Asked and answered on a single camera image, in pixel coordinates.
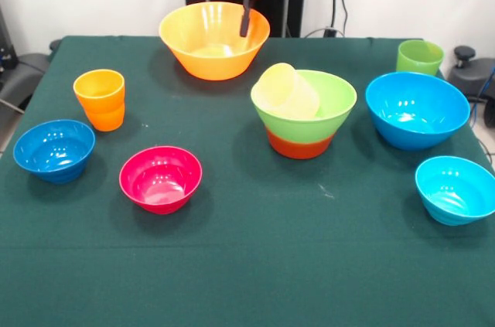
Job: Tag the large yellow-orange bowl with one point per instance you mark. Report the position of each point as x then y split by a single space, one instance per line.
214 64

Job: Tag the yellow cup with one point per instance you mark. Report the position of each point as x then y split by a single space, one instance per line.
286 91

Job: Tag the green bowl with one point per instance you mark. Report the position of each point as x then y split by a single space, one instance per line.
332 126

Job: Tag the red-orange bowl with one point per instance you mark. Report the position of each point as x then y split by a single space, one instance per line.
299 149

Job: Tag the orange cup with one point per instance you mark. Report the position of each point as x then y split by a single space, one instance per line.
100 106

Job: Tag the pink bowl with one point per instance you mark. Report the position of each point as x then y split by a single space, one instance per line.
160 195

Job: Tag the green cup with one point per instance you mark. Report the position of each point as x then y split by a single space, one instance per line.
419 62

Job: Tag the large blue bowl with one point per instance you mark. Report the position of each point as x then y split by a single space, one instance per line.
417 130

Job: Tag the dark green tablecloth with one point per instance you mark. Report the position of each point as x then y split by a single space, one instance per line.
247 246

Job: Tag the grey chair base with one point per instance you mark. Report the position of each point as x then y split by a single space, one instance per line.
23 72

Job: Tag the black chair base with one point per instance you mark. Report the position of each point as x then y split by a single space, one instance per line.
470 75

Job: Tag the small dark blue bowl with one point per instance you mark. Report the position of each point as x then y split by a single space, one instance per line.
54 161

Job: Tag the small light blue bowl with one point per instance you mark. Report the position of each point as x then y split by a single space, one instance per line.
452 203

